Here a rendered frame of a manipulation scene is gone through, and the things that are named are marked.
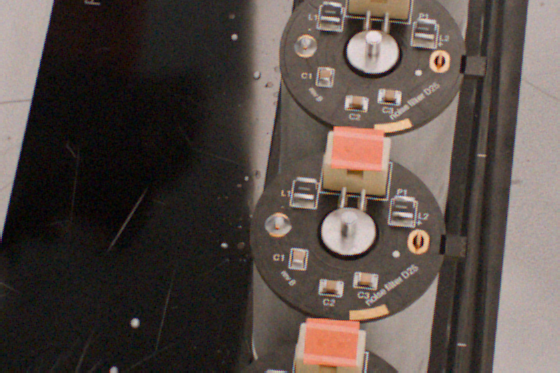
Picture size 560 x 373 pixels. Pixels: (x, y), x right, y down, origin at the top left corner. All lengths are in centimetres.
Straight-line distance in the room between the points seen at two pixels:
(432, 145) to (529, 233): 6
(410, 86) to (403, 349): 3
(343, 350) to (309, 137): 4
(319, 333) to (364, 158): 3
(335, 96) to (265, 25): 7
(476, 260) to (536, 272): 7
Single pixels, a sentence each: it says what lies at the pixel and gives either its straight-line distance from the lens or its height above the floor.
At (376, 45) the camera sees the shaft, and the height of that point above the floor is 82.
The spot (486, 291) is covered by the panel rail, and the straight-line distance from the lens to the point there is 31.
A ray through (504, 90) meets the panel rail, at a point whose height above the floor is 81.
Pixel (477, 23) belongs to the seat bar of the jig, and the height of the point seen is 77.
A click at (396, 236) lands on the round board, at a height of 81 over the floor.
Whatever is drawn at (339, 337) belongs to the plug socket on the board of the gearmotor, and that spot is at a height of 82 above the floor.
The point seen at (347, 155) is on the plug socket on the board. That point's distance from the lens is 31.
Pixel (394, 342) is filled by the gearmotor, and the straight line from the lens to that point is 32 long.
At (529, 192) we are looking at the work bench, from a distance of 39.
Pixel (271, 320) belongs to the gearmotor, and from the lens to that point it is 32.
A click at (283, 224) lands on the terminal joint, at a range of 31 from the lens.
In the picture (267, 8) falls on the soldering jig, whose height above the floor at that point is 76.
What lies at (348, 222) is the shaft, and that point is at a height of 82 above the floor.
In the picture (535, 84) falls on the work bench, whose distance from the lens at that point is 40.
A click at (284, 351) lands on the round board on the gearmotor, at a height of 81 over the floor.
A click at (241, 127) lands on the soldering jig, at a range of 38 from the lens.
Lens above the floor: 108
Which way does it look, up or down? 58 degrees down
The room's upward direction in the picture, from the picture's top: straight up
